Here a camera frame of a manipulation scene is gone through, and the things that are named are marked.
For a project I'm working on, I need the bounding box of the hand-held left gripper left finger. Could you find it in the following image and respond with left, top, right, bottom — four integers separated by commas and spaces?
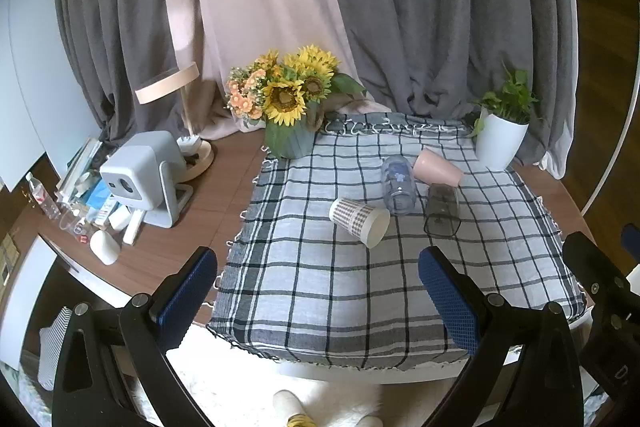
51, 246, 219, 427

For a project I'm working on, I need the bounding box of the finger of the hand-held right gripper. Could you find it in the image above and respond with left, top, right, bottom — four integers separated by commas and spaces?
562, 231, 640, 308
621, 223, 640, 254

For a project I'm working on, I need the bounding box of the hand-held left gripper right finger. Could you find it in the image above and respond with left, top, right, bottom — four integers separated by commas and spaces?
418, 246, 586, 427

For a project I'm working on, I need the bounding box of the dark transparent cup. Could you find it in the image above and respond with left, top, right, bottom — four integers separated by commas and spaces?
423, 183, 461, 238

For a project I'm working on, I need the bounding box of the plaid paper cup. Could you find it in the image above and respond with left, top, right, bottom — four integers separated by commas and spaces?
329, 198, 391, 250

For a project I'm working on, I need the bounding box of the clear printed glass cup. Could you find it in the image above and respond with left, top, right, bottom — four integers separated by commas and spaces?
381, 155, 417, 215

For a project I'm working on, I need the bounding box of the pink cup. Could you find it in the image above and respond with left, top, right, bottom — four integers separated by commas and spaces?
412, 148, 465, 186

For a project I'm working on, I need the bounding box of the white remote control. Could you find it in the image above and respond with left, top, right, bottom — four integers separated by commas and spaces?
123, 212, 145, 246

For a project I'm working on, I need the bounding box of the white oval case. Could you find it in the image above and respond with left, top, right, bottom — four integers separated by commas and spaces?
90, 230, 121, 266

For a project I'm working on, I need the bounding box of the white fluffy rug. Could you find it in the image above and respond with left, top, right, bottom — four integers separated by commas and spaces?
127, 324, 453, 427

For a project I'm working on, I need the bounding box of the checkered white grey cloth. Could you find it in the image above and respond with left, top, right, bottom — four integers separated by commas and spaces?
207, 111, 588, 370

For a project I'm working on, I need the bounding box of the blue packet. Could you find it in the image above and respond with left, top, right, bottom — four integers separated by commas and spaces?
84, 183, 113, 215

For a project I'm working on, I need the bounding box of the light grey cube projector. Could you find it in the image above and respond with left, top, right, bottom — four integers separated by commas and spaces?
99, 131, 195, 228

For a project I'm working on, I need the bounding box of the grey striped cloth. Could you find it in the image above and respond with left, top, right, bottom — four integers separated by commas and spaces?
37, 306, 75, 392

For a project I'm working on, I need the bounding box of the beige cylinder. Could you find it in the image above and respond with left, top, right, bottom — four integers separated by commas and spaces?
272, 389, 307, 423

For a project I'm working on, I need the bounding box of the white plant pot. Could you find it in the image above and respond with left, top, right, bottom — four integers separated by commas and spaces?
474, 111, 530, 171

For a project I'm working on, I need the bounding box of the white curved tube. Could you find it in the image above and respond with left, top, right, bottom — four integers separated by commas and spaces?
557, 0, 640, 214

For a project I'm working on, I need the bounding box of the stack of books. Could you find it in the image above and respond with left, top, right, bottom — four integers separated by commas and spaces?
55, 137, 113, 205

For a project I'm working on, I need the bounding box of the clear plastic bottle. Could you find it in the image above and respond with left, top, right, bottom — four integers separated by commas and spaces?
25, 173, 61, 220

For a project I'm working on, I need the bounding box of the green potted plant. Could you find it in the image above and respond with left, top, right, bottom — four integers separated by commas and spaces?
470, 64, 543, 138

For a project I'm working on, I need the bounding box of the grey-green ribbed vase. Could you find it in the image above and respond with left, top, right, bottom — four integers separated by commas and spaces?
264, 107, 321, 160

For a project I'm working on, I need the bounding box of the pink round desk lamp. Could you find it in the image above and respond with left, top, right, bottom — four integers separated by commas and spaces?
135, 62, 216, 182

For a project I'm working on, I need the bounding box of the sunflower bouquet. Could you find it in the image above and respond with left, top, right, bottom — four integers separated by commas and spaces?
225, 44, 368, 132

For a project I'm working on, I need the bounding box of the grey curtain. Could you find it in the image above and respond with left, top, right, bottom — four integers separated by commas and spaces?
54, 0, 203, 142
310, 0, 576, 180

